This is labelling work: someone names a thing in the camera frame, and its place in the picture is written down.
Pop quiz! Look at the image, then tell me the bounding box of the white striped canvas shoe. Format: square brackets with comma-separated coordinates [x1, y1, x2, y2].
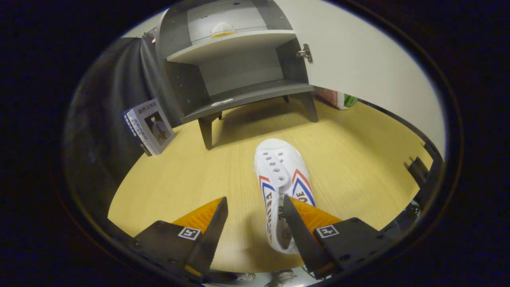
[254, 138, 316, 255]

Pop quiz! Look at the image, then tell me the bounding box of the white shoe cabinet door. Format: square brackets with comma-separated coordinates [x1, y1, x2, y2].
[275, 0, 446, 156]

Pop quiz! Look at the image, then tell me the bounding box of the grey book set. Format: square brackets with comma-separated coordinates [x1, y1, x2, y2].
[122, 98, 177, 157]

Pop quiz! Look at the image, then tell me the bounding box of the person's grey sneaker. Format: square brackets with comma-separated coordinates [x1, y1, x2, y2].
[264, 269, 296, 287]

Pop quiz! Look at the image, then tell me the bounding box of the metal door hinge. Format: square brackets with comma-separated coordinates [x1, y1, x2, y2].
[296, 43, 314, 63]

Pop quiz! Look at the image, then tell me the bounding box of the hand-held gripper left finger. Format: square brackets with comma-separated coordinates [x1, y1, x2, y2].
[131, 196, 229, 284]

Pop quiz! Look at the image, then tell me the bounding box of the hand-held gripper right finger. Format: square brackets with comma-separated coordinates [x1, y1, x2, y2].
[282, 195, 393, 279]

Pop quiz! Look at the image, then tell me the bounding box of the green and pink package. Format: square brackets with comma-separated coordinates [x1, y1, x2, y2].
[314, 88, 358, 110]

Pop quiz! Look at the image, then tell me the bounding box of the dark bracket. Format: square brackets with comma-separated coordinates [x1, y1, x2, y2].
[403, 157, 430, 188]

